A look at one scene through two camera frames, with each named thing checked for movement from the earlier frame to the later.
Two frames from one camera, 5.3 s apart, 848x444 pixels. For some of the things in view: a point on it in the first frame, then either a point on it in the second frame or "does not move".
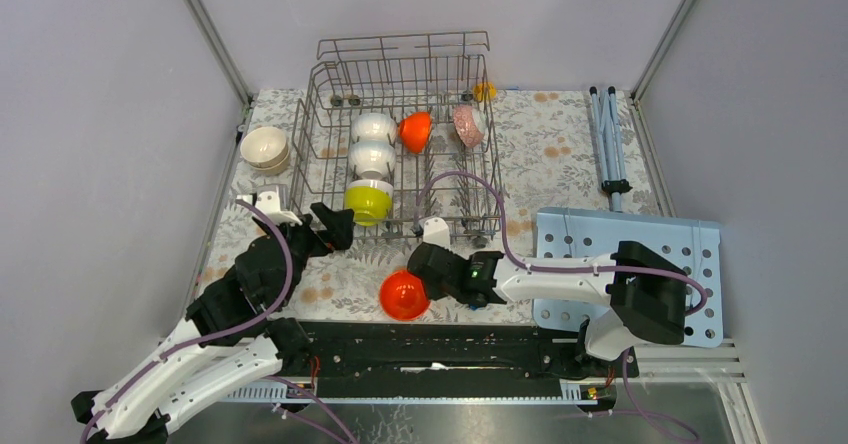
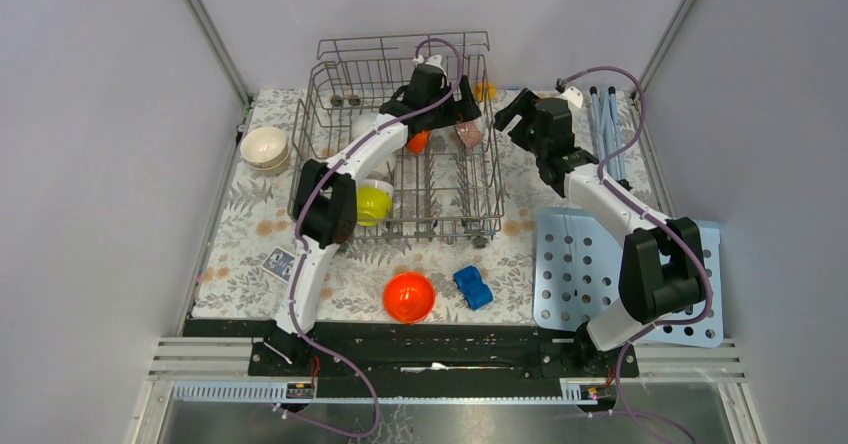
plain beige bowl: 272,170 does not move
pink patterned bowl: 467,126 does not move
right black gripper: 434,293 -> 523,105
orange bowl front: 403,295 does not move
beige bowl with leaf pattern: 264,146 does not move
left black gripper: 337,235 -> 459,111
